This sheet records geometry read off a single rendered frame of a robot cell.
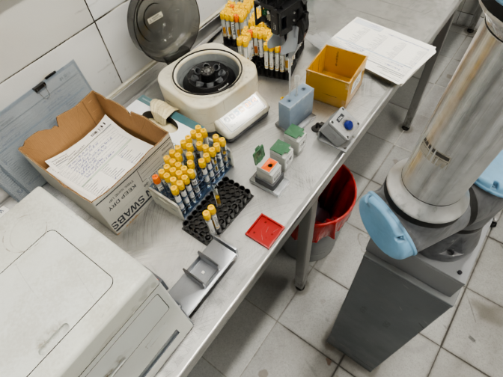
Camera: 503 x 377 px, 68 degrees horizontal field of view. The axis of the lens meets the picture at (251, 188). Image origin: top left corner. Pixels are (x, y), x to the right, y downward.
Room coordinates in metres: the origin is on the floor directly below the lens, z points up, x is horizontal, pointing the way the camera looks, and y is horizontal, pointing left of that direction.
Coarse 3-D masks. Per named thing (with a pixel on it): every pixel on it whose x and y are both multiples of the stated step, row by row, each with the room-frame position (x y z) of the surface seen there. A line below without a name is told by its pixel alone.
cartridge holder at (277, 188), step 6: (282, 174) 0.54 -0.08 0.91; (252, 180) 0.55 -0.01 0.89; (258, 180) 0.54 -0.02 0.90; (264, 180) 0.53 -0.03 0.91; (276, 180) 0.53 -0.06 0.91; (282, 180) 0.54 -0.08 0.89; (288, 180) 0.54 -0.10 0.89; (258, 186) 0.54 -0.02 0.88; (264, 186) 0.53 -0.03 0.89; (270, 186) 0.52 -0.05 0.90; (276, 186) 0.52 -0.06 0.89; (282, 186) 0.52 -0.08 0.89; (270, 192) 0.51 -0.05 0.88; (276, 192) 0.51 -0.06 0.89; (282, 192) 0.51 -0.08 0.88
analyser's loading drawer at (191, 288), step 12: (216, 240) 0.38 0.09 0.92; (204, 252) 0.36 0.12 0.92; (216, 252) 0.35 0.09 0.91; (228, 252) 0.35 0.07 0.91; (192, 264) 0.33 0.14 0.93; (204, 264) 0.33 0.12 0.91; (216, 264) 0.31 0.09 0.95; (228, 264) 0.32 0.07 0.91; (192, 276) 0.29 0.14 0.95; (204, 276) 0.30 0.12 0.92; (216, 276) 0.30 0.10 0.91; (180, 288) 0.28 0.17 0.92; (192, 288) 0.28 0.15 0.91; (204, 288) 0.28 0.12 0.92; (180, 300) 0.26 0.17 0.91; (192, 300) 0.25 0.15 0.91
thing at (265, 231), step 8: (264, 216) 0.45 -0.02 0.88; (256, 224) 0.43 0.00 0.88; (264, 224) 0.43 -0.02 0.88; (272, 224) 0.43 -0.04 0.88; (280, 224) 0.42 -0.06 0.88; (248, 232) 0.41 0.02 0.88; (256, 232) 0.41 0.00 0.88; (264, 232) 0.41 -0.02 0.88; (272, 232) 0.41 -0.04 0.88; (280, 232) 0.40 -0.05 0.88; (256, 240) 0.39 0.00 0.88; (264, 240) 0.39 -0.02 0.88; (272, 240) 0.38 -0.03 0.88
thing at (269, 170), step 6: (264, 156) 0.57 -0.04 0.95; (264, 162) 0.56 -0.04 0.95; (270, 162) 0.55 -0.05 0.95; (276, 162) 0.55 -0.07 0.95; (258, 168) 0.54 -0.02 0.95; (264, 168) 0.54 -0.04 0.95; (270, 168) 0.54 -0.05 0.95; (276, 168) 0.54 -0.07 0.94; (258, 174) 0.55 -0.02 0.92; (264, 174) 0.53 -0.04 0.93; (270, 174) 0.52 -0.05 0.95; (276, 174) 0.53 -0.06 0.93; (270, 180) 0.52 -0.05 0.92
